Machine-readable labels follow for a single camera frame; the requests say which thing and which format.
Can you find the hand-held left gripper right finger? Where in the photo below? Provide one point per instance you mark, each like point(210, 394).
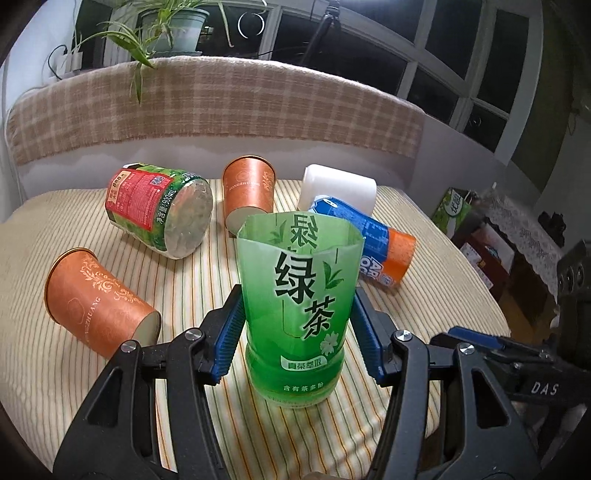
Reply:
point(369, 337)

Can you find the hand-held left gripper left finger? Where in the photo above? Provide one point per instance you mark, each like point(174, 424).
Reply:
point(229, 333)

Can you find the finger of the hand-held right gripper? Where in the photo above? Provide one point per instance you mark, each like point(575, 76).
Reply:
point(475, 339)

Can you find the green cut bottle cup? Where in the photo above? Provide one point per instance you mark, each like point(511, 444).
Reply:
point(295, 300)

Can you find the blue and orange bottle cup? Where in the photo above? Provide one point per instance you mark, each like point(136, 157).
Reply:
point(385, 251)

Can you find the orange paper cup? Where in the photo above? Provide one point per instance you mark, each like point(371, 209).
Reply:
point(247, 184)
point(92, 300)

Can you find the red label green bottle cup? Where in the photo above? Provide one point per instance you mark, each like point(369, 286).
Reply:
point(152, 203)

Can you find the white plastic cup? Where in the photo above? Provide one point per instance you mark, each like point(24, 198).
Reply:
point(337, 187)

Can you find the white lace cloth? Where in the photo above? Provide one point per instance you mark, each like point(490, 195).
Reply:
point(521, 230)

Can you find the green cardboard box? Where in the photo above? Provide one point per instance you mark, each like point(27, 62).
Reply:
point(455, 210)

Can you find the grey sofa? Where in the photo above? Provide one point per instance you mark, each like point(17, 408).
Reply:
point(323, 147)

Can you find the checked beige blanket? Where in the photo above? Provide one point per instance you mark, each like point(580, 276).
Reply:
point(231, 101)

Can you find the potted spider plant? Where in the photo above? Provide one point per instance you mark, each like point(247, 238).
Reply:
point(173, 27)

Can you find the black tripod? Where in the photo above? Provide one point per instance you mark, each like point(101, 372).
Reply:
point(323, 27)

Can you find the white power strip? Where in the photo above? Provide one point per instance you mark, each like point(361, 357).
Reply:
point(73, 60)

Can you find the white window frame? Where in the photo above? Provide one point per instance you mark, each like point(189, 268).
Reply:
point(415, 69)

